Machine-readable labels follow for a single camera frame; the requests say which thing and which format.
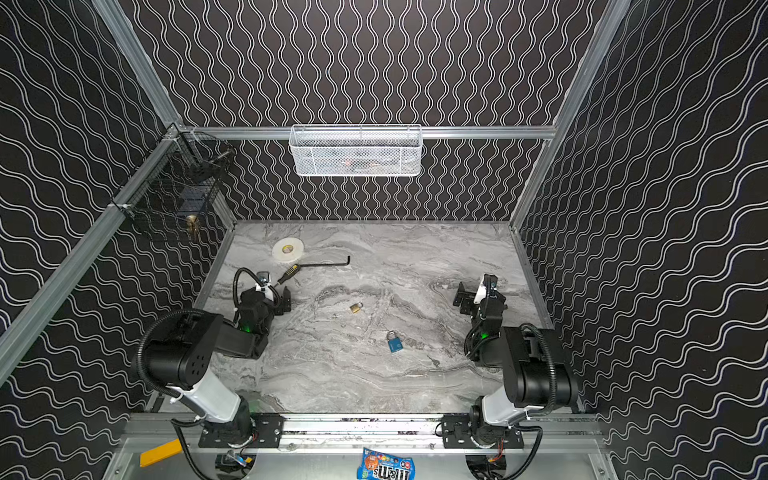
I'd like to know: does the yellow block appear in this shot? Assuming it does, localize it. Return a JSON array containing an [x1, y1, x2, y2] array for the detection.
[[139, 440, 183, 468]]

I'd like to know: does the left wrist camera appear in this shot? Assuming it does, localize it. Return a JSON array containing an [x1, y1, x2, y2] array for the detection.
[[256, 271, 271, 292]]

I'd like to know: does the black wire basket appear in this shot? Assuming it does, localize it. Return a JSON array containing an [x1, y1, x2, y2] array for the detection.
[[121, 132, 236, 244]]

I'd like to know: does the brass item in basket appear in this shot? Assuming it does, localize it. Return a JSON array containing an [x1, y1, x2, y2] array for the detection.
[[185, 214, 200, 241]]

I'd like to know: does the blue padlock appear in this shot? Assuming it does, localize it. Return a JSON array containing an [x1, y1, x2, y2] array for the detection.
[[386, 331, 403, 353]]

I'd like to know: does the M&M's candy bag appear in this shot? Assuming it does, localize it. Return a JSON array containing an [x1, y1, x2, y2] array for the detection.
[[356, 448, 416, 480]]

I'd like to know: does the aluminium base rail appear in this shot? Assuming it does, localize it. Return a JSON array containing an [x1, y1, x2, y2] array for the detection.
[[197, 412, 601, 452]]

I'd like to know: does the white tape roll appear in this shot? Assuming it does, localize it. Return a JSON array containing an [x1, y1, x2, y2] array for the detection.
[[272, 237, 305, 263]]

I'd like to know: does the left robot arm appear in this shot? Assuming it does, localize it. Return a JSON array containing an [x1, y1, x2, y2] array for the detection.
[[133, 265, 298, 448]]

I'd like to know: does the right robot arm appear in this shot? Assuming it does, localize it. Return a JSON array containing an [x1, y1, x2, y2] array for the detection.
[[441, 275, 578, 449]]

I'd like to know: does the yellow black screwdriver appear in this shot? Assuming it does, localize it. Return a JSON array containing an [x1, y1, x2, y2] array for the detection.
[[276, 264, 302, 285]]

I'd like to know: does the white wire mesh basket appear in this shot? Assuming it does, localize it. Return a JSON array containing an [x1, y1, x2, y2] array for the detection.
[[288, 124, 424, 177]]

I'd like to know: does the black hex key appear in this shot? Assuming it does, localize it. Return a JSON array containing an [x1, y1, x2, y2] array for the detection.
[[298, 255, 351, 269]]

